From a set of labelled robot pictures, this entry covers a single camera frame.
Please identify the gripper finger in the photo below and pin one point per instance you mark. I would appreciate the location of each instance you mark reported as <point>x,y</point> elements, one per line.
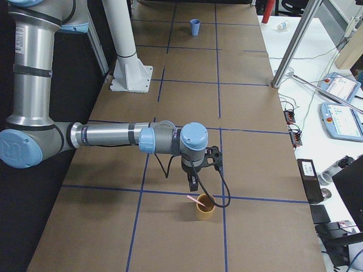
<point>193,183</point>

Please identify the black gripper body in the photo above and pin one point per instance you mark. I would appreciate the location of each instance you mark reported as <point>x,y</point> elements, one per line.
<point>188,171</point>

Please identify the pink chopstick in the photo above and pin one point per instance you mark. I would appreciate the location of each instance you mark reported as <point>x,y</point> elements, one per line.
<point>195,200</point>

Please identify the blue paper cup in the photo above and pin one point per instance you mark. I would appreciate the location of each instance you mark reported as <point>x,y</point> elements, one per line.
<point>195,26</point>

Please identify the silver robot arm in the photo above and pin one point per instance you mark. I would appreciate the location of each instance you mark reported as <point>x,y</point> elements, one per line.
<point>31,136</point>

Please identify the tan cylindrical cup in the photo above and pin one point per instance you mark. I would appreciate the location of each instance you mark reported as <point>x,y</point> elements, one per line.
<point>206,210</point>

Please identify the red black connector board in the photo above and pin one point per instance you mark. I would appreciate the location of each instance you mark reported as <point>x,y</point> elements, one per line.
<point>289,117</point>

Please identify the black box with label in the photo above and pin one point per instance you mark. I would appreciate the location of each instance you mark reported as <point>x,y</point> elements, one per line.
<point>310,181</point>

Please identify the clear water bottle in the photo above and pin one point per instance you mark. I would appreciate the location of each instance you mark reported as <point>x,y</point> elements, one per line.
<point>325,178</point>

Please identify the metal grabber stick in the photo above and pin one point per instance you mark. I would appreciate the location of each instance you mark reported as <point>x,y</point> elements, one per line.
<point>325,93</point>

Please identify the teach pendant near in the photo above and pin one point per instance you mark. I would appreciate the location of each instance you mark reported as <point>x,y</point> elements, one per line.
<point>341,122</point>

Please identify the teach pendant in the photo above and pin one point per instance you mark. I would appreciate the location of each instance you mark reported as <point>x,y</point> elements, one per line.
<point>344,87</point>
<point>341,122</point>

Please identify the white tube bottle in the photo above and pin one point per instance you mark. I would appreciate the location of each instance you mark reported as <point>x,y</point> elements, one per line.
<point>283,26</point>

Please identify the teach pendant far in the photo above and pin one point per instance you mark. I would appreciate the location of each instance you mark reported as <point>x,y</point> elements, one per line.
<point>344,87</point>

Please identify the red cylinder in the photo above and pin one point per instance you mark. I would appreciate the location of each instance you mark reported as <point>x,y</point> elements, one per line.
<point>268,10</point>

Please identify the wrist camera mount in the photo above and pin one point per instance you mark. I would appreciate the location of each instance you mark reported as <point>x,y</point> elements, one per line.
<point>213,157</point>

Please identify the white mounting post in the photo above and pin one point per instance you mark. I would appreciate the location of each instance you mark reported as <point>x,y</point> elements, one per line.
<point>130,74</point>

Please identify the aluminium frame post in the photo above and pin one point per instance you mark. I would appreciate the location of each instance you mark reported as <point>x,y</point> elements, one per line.
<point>297,37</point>

